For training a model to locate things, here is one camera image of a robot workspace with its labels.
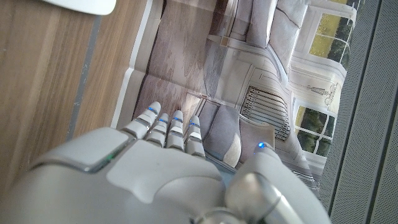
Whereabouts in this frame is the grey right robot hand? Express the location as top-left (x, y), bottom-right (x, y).
top-left (0, 101), bottom-right (332, 224)

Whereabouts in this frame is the printed sofa room backdrop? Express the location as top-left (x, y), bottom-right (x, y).
top-left (110, 0), bottom-right (364, 200)

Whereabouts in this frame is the white square paper plate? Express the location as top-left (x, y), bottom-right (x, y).
top-left (42, 0), bottom-right (118, 16)

